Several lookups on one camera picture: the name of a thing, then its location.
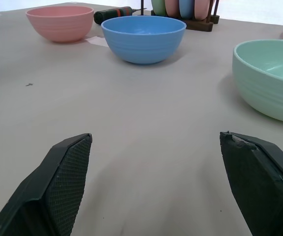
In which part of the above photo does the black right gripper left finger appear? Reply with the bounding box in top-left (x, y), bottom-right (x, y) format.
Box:
top-left (0, 133), bottom-right (93, 236)

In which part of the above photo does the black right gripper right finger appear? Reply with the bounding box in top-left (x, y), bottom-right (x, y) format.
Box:
top-left (219, 131), bottom-right (283, 236)

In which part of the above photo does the light green plastic bowl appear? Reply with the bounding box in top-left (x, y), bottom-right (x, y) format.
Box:
top-left (231, 39), bottom-right (283, 125)

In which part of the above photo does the pink plastic bowl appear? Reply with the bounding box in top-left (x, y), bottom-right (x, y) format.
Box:
top-left (25, 6), bottom-right (95, 43)

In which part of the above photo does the blue plastic bowl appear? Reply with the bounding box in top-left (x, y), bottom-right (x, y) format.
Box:
top-left (101, 17), bottom-right (187, 65)

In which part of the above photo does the dark wooden plate rack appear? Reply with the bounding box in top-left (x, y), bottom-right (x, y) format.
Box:
top-left (140, 0), bottom-right (220, 32)

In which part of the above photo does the blue plate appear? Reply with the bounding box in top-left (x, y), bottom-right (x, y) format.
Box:
top-left (179, 0), bottom-right (196, 20)

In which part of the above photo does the green plate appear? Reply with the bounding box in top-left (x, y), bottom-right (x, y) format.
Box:
top-left (151, 0), bottom-right (167, 15)

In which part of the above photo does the dark green screwdriver handle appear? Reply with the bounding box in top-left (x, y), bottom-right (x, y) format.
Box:
top-left (93, 6), bottom-right (141, 26)

